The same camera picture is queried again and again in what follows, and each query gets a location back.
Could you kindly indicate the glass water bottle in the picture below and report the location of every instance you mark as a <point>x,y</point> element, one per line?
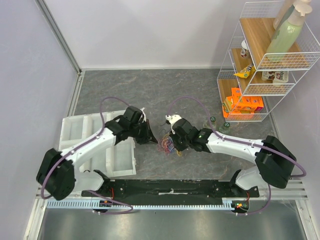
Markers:
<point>224,128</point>
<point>210,123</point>

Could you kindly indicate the aluminium corner post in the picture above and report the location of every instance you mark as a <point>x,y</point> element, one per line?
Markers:
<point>58,34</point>

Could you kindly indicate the orange snack box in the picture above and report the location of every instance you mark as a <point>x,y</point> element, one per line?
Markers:
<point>244,104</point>

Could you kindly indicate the left glass water bottle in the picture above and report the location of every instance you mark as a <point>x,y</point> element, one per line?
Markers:
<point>210,123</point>

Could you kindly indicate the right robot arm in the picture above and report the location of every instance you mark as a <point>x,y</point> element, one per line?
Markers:
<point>273,162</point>

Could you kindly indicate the small white cup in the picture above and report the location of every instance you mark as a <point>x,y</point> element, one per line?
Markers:
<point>245,53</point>

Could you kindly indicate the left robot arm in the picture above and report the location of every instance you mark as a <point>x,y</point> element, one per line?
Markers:
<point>59,174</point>

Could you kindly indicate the yellow snack bag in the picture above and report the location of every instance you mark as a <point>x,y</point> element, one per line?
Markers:
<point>246,72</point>

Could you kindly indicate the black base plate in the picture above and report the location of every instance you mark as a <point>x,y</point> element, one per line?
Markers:
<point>173,192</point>

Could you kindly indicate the beige pump bottle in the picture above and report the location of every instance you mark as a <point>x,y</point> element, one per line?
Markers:
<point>285,11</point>

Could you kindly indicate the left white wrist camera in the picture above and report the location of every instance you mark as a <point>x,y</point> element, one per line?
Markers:
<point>143,117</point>

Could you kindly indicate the green yellow snack box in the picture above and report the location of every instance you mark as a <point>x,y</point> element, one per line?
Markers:
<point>228,104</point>

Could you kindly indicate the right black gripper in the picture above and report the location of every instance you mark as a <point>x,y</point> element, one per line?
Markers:
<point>178,142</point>

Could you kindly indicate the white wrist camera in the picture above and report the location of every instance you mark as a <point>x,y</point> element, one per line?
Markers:
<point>171,120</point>
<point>143,117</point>

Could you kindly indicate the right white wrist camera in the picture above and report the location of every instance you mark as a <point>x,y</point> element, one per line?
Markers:
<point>171,120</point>

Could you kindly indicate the green lotion pump bottle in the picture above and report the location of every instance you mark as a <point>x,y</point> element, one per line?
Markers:
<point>288,30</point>

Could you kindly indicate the white compartment tray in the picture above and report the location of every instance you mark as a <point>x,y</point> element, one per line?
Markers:
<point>115,161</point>

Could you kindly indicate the white wire shelf rack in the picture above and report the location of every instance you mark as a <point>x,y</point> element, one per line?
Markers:
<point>255,26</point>

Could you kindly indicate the right glass water bottle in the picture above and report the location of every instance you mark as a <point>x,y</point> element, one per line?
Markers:
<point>224,128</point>

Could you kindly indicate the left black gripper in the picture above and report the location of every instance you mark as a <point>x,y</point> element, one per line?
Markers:
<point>148,136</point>

